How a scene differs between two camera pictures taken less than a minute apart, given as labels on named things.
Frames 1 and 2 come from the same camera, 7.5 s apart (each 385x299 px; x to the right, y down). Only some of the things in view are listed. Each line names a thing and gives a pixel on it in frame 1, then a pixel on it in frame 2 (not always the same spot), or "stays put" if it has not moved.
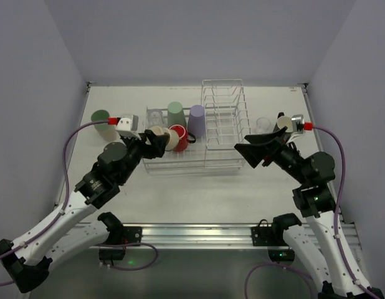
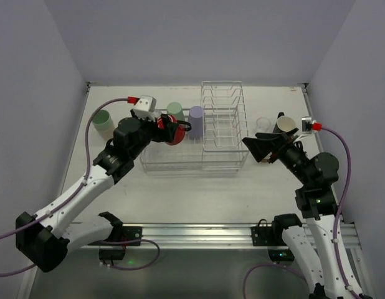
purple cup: [196, 122] stays put
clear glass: [263, 126] stays put
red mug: [184, 136] → [179, 132]
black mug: [284, 121] stays put
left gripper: [149, 144] → [159, 129]
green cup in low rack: [175, 114] stays put
